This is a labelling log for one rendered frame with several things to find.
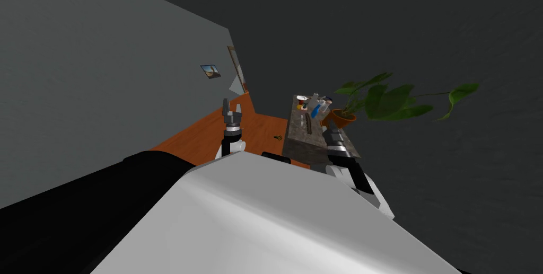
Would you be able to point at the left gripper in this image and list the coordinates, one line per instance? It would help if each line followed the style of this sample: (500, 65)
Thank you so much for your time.
(232, 118)

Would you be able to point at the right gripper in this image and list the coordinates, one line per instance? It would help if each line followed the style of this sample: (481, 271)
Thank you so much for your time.
(334, 134)

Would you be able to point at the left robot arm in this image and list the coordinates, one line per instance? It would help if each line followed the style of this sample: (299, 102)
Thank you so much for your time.
(85, 210)

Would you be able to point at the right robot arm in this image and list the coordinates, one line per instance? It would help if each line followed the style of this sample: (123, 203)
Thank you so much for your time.
(360, 180)

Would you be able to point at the brown wooden utensil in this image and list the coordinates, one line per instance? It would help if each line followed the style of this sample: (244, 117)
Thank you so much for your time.
(308, 123)

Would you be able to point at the blue bottle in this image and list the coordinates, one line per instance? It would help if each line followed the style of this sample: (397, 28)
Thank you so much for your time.
(315, 111)

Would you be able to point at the grey stone table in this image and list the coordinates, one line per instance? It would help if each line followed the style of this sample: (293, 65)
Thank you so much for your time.
(303, 147)

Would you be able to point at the brown framed door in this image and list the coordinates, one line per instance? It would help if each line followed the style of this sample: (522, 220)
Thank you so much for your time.
(237, 68)

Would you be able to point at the small framed picture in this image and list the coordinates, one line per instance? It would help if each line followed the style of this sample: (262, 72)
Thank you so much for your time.
(211, 71)

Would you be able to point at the white and red bowl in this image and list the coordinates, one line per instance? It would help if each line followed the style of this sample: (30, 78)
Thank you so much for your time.
(301, 98)

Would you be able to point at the small brown object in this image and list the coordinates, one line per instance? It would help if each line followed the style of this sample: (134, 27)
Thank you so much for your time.
(278, 138)

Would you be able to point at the green plant in orange pot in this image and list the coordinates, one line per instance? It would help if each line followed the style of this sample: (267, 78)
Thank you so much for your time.
(384, 102)

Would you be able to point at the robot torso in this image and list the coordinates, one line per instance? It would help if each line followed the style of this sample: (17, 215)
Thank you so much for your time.
(263, 219)

